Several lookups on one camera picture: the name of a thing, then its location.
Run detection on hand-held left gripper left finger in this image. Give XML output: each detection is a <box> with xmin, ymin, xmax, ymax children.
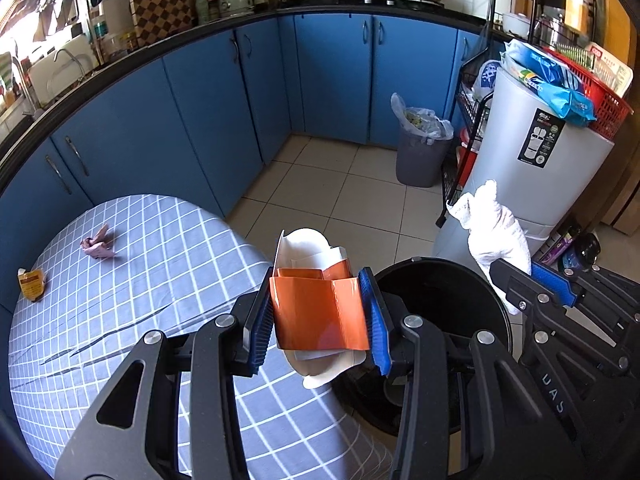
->
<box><xmin>54</xmin><ymin>275</ymin><xmax>276</xmax><ymax>480</ymax></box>

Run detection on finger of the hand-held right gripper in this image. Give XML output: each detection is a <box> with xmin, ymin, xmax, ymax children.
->
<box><xmin>489</xmin><ymin>258</ymin><xmax>557</xmax><ymax>312</ymax></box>
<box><xmin>530</xmin><ymin>262</ymin><xmax>587</xmax><ymax>307</ymax></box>

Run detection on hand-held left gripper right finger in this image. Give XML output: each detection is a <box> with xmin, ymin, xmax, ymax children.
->
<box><xmin>357</xmin><ymin>266</ymin><xmax>581</xmax><ymax>480</ymax></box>

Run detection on white tissue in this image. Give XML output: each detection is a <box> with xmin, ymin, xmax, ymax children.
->
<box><xmin>447</xmin><ymin>180</ymin><xmax>532</xmax><ymax>316</ymax></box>

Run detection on orange white paper carton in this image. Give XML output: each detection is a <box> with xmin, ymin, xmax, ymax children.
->
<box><xmin>269</xmin><ymin>229</ymin><xmax>372</xmax><ymax>391</ymax></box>

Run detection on black round trash bin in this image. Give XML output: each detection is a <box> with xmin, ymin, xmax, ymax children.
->
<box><xmin>330</xmin><ymin>256</ymin><xmax>513</xmax><ymax>436</ymax></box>

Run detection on white washing machine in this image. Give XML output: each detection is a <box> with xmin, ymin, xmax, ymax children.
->
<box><xmin>432</xmin><ymin>67</ymin><xmax>616</xmax><ymax>262</ymax></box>

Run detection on round table checked blue tablecloth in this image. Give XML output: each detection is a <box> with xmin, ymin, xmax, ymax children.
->
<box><xmin>9</xmin><ymin>194</ymin><xmax>401</xmax><ymax>480</ymax></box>

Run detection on grey bin with plastic bag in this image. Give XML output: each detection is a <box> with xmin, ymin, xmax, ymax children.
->
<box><xmin>391</xmin><ymin>92</ymin><xmax>455</xmax><ymax>188</ymax></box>

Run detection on pink crumpled wrapper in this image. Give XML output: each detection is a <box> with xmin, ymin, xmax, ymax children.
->
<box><xmin>82</xmin><ymin>225</ymin><xmax>118</xmax><ymax>260</ymax></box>

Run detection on red plastic basket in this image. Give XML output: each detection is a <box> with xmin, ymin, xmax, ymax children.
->
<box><xmin>542</xmin><ymin>47</ymin><xmax>633</xmax><ymax>141</ymax></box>

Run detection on blue plastic packet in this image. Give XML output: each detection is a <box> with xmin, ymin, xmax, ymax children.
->
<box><xmin>502</xmin><ymin>40</ymin><xmax>598</xmax><ymax>128</ymax></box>

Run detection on yellow orange wrapper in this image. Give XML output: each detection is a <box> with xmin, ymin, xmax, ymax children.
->
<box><xmin>17</xmin><ymin>269</ymin><xmax>46</xmax><ymax>303</ymax></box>

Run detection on blue kitchen cabinets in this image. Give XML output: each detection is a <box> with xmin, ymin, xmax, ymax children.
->
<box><xmin>0</xmin><ymin>12</ymin><xmax>501</xmax><ymax>311</ymax></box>

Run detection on yellow spray bottle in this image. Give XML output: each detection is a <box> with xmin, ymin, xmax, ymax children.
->
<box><xmin>565</xmin><ymin>0</ymin><xmax>591</xmax><ymax>33</ymax></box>

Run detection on black metal rack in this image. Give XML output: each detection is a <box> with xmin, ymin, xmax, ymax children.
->
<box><xmin>436</xmin><ymin>0</ymin><xmax>601</xmax><ymax>228</ymax></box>

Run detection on black kitchen countertop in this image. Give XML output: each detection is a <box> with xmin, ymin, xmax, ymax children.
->
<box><xmin>0</xmin><ymin>0</ymin><xmax>506</xmax><ymax>181</ymax></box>

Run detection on white dish basin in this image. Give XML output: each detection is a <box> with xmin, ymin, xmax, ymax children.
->
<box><xmin>27</xmin><ymin>35</ymin><xmax>98</xmax><ymax>92</ymax></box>

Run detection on chrome sink faucet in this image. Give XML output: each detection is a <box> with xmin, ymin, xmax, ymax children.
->
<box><xmin>10</xmin><ymin>55</ymin><xmax>40</xmax><ymax>113</ymax></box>

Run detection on checkered wooden cutting board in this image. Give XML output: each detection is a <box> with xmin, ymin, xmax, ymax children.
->
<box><xmin>126</xmin><ymin>0</ymin><xmax>193</xmax><ymax>48</ymax></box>

